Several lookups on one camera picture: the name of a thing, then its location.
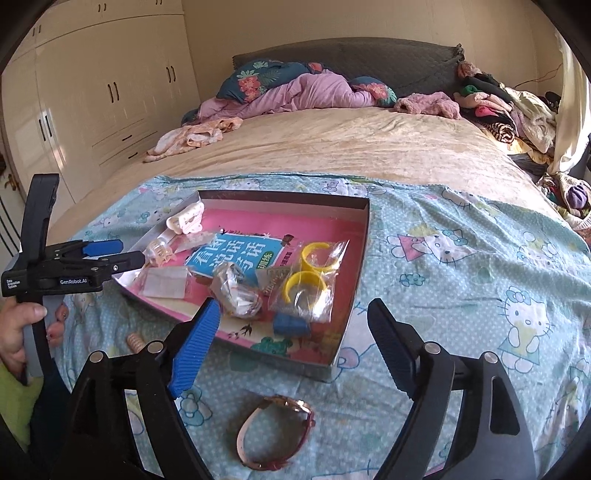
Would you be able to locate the grey cardboard box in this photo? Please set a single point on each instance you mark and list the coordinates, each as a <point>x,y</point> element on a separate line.
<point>358,277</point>

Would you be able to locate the small clear hair clip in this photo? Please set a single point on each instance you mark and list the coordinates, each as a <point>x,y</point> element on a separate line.
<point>159,253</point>

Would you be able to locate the pink quilt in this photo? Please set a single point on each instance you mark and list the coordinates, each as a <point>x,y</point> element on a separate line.
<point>314,87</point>

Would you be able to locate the pink book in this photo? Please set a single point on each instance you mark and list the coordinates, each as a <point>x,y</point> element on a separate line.
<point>258,221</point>

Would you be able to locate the bag of yellow rings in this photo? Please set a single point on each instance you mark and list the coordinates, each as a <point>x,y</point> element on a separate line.
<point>307,264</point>

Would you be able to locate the small blue block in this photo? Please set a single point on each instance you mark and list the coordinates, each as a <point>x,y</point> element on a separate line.
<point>291,325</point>

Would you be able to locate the white hair clip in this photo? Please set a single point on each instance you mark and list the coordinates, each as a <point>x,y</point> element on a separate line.
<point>184,220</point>

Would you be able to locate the beige bedspread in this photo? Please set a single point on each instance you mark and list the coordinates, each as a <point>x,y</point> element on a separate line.
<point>323,138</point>

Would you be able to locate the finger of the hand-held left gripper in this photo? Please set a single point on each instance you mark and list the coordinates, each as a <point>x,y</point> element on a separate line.
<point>101,248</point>
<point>122,264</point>

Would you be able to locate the cream curtain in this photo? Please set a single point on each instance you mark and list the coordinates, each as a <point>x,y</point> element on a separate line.
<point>570,115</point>

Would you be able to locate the person's dark trousers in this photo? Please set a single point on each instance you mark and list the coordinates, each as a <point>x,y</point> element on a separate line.
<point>51,415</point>

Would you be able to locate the small clear plastic bag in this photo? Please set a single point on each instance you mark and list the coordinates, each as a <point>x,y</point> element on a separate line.
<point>196,241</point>

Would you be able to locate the person's left hand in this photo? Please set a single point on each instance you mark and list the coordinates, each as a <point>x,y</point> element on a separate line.
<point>21,321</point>

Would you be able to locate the dark floral pillow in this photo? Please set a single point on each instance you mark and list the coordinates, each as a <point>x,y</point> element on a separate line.
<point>374,90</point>
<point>254,81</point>

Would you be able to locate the person's green garment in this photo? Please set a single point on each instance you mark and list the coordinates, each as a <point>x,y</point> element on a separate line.
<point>14,401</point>

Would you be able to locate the clear jewelry bag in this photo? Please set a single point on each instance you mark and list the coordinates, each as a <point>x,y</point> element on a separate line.
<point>235,290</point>

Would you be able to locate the blue cartoon cat blanket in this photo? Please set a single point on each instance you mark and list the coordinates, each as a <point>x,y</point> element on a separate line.
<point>461,300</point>

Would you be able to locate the cream wardrobe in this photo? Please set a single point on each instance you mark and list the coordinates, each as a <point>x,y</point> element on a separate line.
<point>92,83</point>

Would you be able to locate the peach patterned garment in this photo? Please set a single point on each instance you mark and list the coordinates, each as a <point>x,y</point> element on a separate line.
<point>194,136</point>

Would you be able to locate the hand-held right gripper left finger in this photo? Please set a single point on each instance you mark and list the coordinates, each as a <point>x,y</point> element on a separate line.
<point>196,346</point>

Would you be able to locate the pile of mixed clothes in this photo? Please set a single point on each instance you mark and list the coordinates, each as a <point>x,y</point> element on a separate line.
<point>512,115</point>

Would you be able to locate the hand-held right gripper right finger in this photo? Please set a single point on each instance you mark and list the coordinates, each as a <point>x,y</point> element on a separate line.
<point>390,346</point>

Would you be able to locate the pink fuzzy garment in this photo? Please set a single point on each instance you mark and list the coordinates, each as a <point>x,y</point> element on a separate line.
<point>427,104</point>

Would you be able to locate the clear bag with white card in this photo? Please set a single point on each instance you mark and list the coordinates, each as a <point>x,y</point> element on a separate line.
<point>164,281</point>

